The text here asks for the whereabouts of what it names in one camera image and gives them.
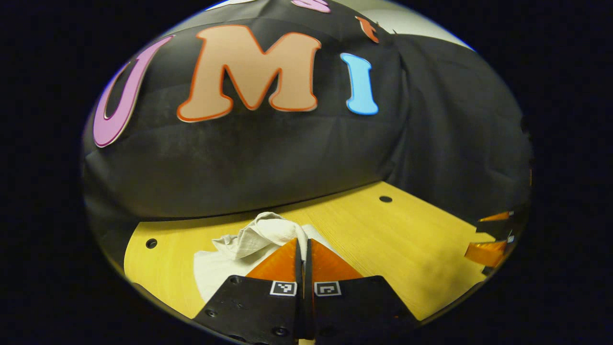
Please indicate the black backdrop cloth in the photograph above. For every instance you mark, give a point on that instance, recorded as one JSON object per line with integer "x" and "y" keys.
{"x": 268, "y": 158}

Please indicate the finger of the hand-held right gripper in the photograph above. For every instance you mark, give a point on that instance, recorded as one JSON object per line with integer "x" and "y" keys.
{"x": 495, "y": 217}
{"x": 486, "y": 253}

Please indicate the cream white jeans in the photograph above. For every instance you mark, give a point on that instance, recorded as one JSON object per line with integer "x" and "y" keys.
{"x": 258, "y": 235}

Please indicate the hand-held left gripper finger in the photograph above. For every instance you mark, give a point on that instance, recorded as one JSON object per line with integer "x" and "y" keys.
{"x": 299, "y": 287}
{"x": 309, "y": 287}

